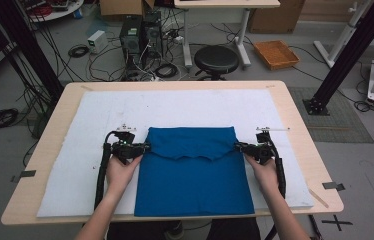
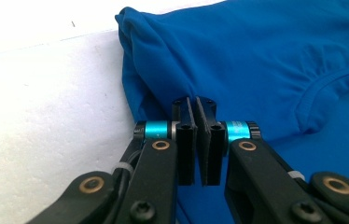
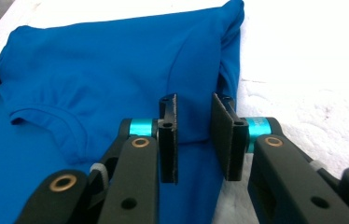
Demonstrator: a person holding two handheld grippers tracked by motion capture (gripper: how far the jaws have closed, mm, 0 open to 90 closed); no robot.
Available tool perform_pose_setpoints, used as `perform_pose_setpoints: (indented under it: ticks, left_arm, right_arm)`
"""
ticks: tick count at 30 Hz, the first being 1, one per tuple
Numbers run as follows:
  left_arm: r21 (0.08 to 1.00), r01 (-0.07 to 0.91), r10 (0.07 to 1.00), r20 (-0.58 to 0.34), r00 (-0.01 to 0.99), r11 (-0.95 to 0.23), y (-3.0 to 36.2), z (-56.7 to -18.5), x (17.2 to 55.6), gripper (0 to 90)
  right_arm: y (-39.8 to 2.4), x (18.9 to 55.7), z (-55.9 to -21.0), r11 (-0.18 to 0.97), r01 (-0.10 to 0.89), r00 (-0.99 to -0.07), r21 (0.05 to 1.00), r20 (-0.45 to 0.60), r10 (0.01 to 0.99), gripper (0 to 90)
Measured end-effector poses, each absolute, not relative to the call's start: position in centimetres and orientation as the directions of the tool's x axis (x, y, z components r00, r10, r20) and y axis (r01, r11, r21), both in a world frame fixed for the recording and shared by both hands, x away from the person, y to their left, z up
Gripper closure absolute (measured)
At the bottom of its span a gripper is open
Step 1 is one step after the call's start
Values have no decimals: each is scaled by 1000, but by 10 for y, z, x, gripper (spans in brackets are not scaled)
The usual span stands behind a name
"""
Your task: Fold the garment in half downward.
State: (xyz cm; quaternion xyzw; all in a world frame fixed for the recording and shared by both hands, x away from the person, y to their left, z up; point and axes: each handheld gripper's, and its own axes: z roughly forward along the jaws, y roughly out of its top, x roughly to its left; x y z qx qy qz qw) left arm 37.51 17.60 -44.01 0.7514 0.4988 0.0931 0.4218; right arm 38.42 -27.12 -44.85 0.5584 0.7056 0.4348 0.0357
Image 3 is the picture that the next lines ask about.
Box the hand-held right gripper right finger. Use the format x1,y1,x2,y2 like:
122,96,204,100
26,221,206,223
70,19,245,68
211,92,272,182

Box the blue t-shirt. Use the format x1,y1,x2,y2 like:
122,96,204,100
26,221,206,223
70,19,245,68
0,0,245,224

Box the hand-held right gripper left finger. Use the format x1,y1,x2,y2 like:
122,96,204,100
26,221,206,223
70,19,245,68
128,92,179,185

